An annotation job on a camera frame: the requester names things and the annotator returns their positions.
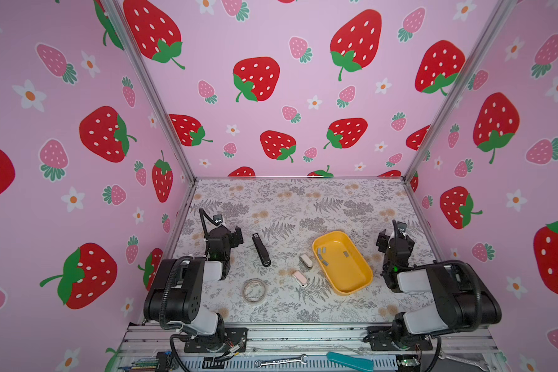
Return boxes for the silver wrench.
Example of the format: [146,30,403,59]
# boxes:
[438,352,490,372]
[254,354,309,368]

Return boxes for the yellow plastic tray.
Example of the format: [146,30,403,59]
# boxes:
[312,231,374,296]

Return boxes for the aluminium corner post right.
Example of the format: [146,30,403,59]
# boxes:
[402,0,517,186]

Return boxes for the aluminium corner post left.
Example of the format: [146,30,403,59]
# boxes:
[103,0,197,186]

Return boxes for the aluminium corner post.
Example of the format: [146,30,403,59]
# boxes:
[103,0,197,186]
[402,0,517,186]

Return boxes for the clear tape roll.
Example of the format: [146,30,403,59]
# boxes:
[242,278,268,305]

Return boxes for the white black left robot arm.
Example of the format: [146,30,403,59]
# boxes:
[144,209,243,339]

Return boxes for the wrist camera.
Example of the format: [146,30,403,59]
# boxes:
[213,214,224,226]
[394,221,407,239]

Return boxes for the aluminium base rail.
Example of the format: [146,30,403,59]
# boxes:
[115,322,508,372]

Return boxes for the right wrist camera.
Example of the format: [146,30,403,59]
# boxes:
[394,221,407,239]

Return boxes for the pink white stapler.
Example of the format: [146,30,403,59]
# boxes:
[292,271,308,288]

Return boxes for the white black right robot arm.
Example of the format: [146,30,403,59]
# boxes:
[364,220,502,349]

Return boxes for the teal handled tool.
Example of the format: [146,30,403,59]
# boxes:
[326,352,374,372]

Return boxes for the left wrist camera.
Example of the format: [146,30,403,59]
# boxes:
[213,214,224,226]

